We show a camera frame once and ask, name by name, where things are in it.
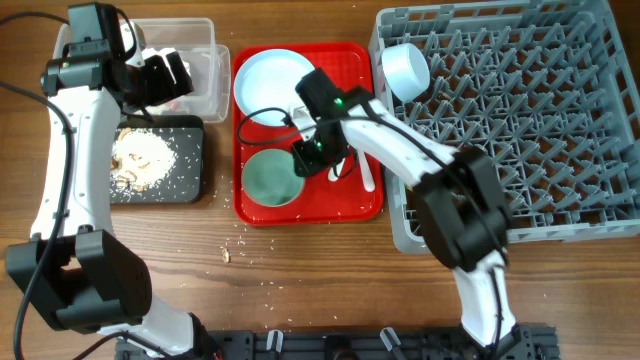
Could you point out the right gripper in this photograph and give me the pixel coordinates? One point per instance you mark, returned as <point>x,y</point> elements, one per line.
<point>306,163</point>

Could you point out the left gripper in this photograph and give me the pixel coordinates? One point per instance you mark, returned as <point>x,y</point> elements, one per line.
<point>165,88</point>

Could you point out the green bowl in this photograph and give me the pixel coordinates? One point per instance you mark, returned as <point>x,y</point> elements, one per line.
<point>268,178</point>

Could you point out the food scraps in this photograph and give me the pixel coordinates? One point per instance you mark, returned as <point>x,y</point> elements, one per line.
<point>140,160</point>

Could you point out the light blue plate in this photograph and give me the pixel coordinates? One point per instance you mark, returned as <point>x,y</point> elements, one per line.
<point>268,79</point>

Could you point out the light blue bowl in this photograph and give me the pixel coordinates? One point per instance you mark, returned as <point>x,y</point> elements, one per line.
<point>406,71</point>

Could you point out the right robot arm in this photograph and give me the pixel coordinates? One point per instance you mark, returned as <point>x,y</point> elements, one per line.
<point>459,199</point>

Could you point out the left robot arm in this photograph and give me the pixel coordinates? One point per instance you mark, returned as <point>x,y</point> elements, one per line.
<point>72,270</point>

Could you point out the grey dishwasher rack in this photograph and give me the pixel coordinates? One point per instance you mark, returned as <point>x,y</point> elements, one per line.
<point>546,90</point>

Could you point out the clear plastic bin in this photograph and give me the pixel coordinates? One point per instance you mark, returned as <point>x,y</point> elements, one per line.
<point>206,61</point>

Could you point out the black plastic tray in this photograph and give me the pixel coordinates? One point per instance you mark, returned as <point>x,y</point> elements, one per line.
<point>186,135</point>

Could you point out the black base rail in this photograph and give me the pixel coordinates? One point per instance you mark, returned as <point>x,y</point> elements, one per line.
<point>524,342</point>

